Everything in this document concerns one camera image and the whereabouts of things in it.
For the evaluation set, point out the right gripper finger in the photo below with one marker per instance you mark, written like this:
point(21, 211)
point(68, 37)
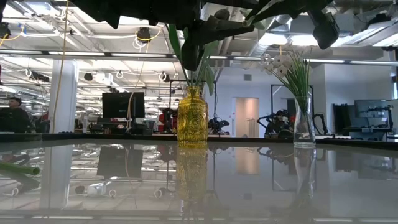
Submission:
point(224, 31)
point(326, 29)

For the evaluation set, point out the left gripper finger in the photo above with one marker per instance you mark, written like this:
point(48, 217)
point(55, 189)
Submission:
point(190, 56)

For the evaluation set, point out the white blossom grass sprig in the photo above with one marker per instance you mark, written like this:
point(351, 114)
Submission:
point(303, 74)
point(281, 67)

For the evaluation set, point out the background black robot arm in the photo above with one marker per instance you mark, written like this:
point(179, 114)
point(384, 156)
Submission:
point(276, 123)
point(217, 126)

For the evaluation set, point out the yellow glass vase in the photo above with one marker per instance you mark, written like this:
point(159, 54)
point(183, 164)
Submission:
point(192, 121)

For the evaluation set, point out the clear glass vase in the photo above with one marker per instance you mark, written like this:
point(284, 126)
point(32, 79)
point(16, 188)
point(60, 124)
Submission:
point(304, 130)

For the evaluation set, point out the black ceiling dome fixture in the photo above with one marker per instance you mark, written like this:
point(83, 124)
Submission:
point(143, 34)

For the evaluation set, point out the pale door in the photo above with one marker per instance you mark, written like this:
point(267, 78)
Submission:
point(247, 116)

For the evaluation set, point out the black computer monitor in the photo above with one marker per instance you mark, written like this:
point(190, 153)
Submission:
point(122, 105)

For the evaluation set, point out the white pillar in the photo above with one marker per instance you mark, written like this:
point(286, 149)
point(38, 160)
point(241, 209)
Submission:
point(63, 96)

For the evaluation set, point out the person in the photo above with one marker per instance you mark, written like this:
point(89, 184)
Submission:
point(14, 116)

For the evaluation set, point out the white artificial tulip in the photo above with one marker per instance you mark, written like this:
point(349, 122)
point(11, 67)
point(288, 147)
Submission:
point(21, 169)

